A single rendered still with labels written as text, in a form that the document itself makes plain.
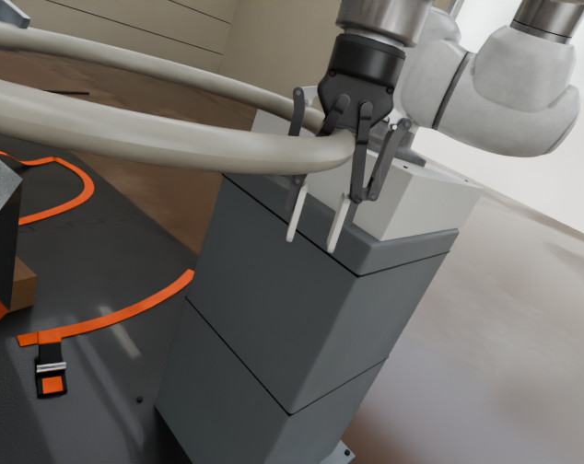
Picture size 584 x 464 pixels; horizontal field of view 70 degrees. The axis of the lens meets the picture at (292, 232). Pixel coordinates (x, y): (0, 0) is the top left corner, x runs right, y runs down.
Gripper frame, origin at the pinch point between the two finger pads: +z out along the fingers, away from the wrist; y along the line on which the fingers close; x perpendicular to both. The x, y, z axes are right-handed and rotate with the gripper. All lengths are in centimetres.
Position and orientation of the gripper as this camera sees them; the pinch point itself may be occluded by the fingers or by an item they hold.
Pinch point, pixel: (316, 218)
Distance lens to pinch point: 50.3
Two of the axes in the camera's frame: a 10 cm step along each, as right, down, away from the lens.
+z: -2.6, 8.9, 3.7
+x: -0.4, 3.7, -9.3
